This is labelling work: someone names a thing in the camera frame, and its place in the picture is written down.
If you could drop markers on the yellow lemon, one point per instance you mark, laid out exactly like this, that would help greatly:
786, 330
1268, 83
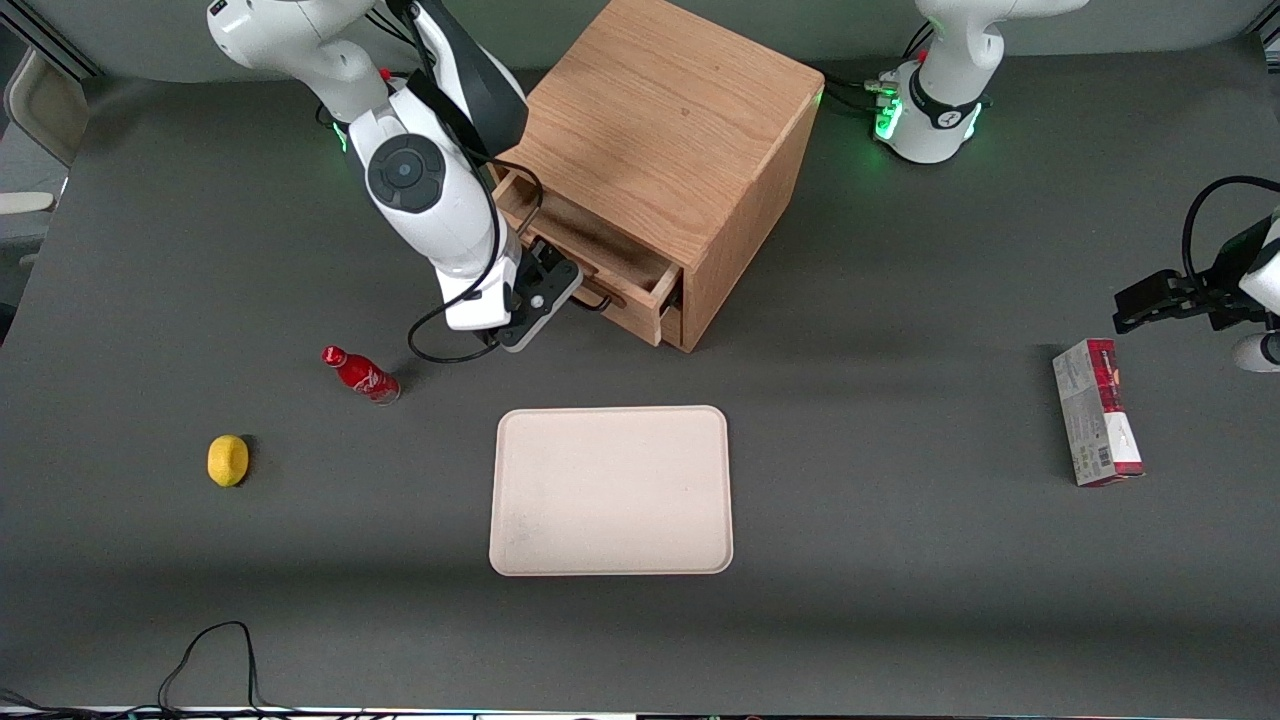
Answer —
228, 461

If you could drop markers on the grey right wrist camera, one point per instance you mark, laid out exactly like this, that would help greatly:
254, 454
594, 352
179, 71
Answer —
475, 312

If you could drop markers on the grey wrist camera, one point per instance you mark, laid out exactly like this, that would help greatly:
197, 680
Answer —
1258, 353
475, 312

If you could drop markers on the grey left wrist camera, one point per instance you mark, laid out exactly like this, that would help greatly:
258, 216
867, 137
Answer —
1258, 353

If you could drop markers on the metal frame rail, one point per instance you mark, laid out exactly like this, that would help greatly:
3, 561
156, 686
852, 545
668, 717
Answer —
60, 52

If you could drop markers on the red plaid biscuit box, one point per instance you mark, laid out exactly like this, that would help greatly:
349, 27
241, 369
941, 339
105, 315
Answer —
1090, 420

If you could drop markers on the red cola bottle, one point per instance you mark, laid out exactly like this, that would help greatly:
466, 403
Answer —
360, 375

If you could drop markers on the wooden drawer cabinet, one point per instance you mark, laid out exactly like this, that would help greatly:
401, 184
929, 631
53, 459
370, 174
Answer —
660, 120

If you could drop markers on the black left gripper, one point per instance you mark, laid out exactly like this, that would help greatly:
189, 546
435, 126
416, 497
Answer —
1218, 297

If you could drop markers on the wooden drawer with box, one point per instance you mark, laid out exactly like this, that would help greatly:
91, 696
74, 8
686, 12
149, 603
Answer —
665, 285

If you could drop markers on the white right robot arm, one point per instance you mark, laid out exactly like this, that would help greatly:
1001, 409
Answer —
440, 220

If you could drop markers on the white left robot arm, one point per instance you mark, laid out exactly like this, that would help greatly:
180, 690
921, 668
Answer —
930, 140

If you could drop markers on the beige rectangular tray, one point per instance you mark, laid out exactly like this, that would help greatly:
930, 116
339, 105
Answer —
610, 490

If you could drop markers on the beige chair backrest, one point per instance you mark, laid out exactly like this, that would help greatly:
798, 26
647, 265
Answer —
45, 105

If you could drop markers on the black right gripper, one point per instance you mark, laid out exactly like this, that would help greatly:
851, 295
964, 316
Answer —
549, 262

